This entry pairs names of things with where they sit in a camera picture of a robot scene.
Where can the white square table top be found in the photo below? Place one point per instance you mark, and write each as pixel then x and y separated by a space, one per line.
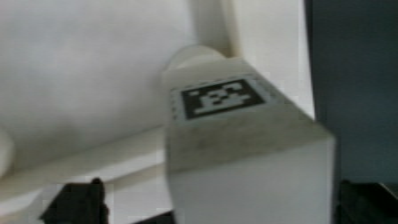
pixel 84 51

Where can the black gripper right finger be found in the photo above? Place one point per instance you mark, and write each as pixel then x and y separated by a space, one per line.
pixel 366 203

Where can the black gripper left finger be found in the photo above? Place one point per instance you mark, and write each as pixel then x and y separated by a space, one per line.
pixel 78 206

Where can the white table leg with tag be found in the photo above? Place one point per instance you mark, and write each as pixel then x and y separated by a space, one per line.
pixel 249 150

